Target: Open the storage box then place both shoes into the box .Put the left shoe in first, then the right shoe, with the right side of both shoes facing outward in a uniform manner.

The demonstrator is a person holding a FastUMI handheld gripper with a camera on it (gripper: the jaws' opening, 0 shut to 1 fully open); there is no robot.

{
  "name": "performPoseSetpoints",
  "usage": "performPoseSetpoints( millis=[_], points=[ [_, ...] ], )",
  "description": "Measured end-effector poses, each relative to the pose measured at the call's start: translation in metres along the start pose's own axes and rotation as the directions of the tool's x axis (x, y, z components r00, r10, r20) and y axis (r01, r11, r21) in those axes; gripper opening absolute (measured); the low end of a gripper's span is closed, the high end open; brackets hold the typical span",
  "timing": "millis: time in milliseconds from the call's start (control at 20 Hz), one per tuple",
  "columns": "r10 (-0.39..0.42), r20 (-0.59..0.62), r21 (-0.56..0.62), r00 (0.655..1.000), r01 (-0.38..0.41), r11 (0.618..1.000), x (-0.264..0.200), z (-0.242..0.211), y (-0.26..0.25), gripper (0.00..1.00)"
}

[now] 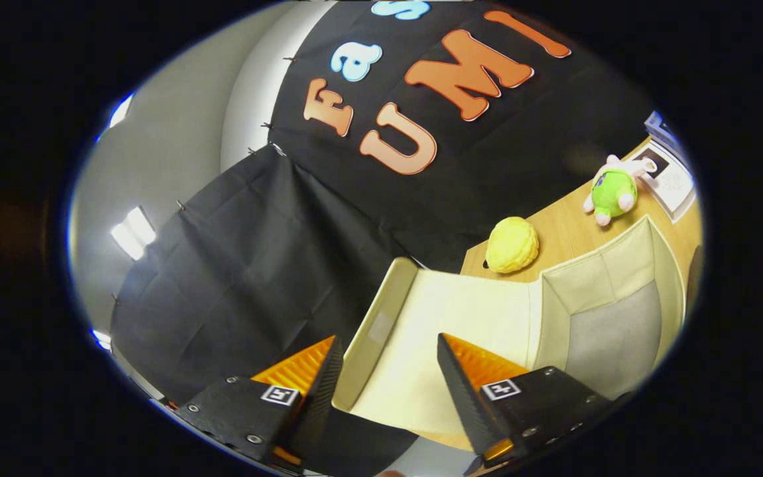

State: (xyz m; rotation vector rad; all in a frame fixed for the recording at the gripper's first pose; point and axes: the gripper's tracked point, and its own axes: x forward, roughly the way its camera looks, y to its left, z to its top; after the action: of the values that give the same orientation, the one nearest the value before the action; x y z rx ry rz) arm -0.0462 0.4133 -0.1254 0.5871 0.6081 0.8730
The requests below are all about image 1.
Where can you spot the blue cover book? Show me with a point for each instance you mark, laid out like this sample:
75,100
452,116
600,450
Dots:
660,126

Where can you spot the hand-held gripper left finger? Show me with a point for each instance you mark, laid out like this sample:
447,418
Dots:
318,404

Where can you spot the beige fabric storage box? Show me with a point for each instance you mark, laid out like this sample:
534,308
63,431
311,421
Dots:
461,311

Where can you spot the ceiling light panel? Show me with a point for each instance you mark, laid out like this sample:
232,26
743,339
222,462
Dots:
121,110
133,232

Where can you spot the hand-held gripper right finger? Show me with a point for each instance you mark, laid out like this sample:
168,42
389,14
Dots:
464,397

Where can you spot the yellow plush ball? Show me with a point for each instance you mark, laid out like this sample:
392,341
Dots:
512,245

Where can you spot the white book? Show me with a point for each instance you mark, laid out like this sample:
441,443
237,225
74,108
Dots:
676,185

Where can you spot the green plush toy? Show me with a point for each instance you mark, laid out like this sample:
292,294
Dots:
612,192

